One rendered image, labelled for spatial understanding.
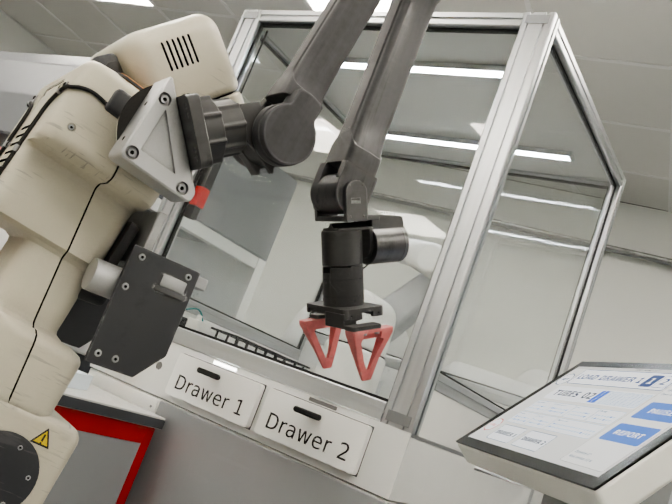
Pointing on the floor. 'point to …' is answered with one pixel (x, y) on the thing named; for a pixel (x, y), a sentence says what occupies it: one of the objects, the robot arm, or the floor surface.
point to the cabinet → (221, 463)
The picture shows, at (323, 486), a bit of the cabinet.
